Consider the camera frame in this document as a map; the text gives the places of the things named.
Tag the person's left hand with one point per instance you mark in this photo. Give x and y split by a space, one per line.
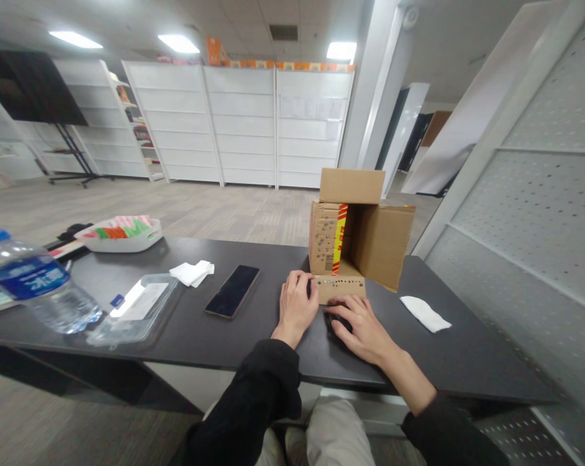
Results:
295 303

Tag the person's right hand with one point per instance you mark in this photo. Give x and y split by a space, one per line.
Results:
370 332

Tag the person's right fingers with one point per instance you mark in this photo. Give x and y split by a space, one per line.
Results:
350 305

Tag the person's left fingers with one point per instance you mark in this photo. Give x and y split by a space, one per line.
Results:
297 280

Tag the person's left thumb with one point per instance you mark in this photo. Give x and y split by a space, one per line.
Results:
314 302

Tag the person's right thumb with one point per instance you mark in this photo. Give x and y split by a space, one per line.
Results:
347 336

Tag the small black object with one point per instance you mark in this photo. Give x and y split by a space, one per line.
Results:
335 324

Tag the black smartphone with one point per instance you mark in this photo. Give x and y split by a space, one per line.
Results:
232 292

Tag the open cardboard box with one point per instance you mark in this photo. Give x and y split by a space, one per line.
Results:
375 242

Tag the flat white tissue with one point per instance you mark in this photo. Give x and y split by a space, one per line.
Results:
426 313

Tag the person's legs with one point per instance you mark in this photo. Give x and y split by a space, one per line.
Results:
336 432

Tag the folded white tissue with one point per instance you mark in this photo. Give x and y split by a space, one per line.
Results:
191 273

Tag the leaning white board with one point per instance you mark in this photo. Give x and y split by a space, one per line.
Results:
435 170

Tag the clear plastic case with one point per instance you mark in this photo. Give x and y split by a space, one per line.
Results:
137 310

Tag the row of white shelf units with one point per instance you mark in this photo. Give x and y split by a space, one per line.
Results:
244 126

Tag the white plastic basket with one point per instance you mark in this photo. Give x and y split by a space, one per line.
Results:
122 242

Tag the small blue card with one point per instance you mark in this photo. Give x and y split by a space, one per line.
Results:
118 300

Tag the pile of colourful packets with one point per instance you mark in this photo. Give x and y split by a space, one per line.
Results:
122 227

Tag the row of orange boxes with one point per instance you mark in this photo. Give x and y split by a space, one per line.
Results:
273 63

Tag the white perforated shelf unit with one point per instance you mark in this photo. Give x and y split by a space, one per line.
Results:
540 194

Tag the rectangular ceiling light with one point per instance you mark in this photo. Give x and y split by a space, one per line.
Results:
341 50
178 43
75 39

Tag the ceiling air vent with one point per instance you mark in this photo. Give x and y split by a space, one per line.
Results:
283 32

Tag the white shelf unit with goods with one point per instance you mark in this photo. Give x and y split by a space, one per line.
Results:
103 121

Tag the clear water bottle blue label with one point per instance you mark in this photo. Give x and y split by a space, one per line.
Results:
35 286

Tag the black screen on wheeled stand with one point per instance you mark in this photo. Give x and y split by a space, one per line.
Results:
30 87

